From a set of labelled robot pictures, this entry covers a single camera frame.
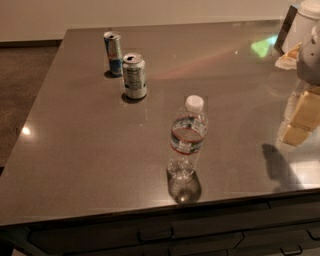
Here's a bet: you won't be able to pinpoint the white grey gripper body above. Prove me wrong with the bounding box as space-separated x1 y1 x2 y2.
297 23 320 86

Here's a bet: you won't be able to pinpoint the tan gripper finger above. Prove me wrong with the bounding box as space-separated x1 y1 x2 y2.
275 42 302 70
280 91 320 147

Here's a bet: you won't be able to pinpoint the clear plastic water bottle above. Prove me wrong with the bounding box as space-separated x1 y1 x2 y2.
167 95 209 180

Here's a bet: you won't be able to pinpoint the white paper cup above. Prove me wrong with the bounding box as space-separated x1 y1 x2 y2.
282 0 320 53

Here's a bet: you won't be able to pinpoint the dark flat board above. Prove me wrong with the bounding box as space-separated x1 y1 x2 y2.
274 5 298 55

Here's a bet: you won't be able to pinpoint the dark cabinet drawers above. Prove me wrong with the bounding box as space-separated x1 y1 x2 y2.
1 193 320 256

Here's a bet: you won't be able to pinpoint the silver soda can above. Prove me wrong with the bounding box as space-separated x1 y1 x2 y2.
123 53 147 100

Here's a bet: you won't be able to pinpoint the blue silver energy drink can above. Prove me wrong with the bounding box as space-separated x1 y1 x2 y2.
104 31 123 77

